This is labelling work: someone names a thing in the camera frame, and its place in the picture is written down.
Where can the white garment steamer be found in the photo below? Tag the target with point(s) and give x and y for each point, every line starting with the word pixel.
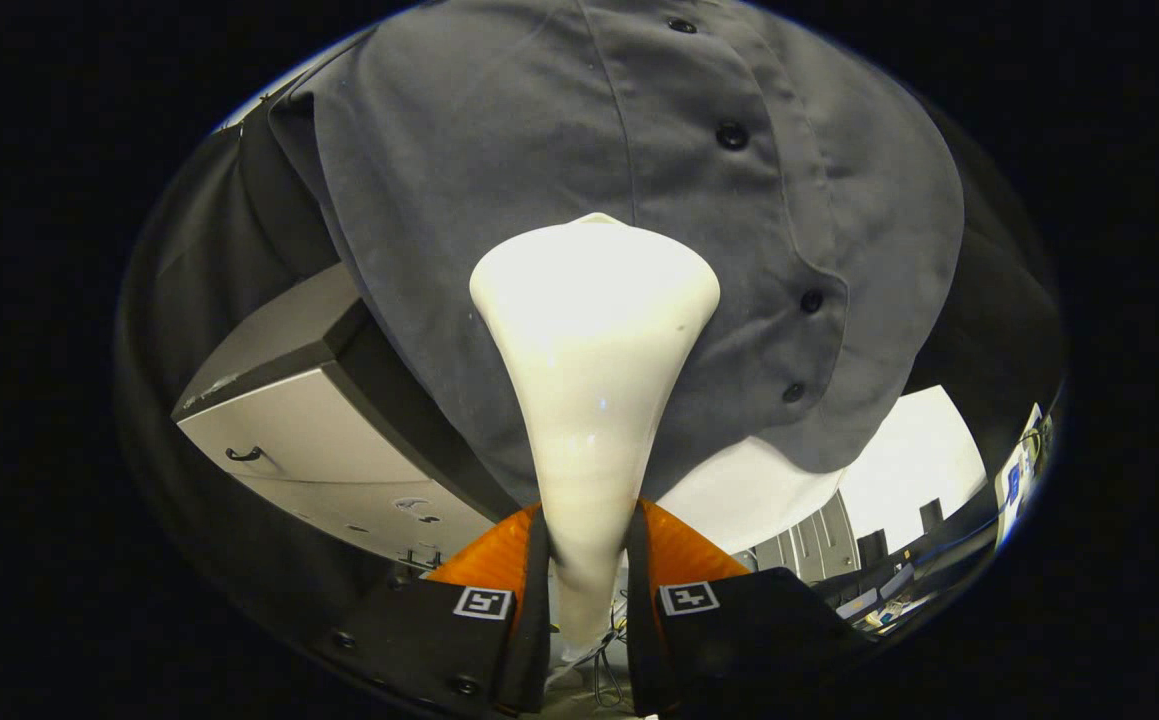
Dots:
pixel 594 350

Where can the grey button-up shirt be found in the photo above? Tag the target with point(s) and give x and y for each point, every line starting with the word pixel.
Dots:
pixel 499 130

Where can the white device with blue label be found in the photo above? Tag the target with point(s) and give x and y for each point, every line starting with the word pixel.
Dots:
pixel 1014 480

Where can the white mannequin torso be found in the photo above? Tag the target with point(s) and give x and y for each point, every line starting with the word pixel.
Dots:
pixel 749 495

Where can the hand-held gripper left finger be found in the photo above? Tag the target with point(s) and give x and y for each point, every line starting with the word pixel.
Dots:
pixel 537 620

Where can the grey cabinet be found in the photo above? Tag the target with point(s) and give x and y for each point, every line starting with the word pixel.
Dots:
pixel 299 430

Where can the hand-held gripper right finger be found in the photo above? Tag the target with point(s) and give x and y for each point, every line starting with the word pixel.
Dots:
pixel 639 620

